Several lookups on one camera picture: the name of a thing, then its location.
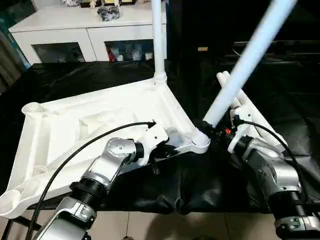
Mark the white plastic table leg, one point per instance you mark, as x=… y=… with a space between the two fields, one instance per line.
x=255 y=115
x=158 y=35
x=250 y=55
x=235 y=97

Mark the white plastic table top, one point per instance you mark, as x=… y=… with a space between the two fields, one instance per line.
x=75 y=120

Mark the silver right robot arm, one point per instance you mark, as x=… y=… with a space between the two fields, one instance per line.
x=275 y=175

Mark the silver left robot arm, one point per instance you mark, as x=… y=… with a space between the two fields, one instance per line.
x=100 y=170

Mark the toy figures behind cabinet glass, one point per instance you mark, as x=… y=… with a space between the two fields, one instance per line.
x=130 y=51

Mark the black tv cabinet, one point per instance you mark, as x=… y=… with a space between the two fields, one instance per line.
x=220 y=22

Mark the black work mat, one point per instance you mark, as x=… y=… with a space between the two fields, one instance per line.
x=60 y=80

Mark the grey plush toy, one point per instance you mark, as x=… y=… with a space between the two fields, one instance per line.
x=107 y=13

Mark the white cabinet with glass doors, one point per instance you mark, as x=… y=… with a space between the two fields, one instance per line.
x=50 y=30

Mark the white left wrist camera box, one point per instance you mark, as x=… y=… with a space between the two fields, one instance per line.
x=152 y=137

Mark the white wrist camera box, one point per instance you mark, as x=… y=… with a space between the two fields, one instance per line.
x=152 y=137
x=242 y=114

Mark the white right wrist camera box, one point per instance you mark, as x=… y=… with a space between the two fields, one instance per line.
x=242 y=114

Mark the black metal stand frame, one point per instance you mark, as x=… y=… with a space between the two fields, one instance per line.
x=5 y=230

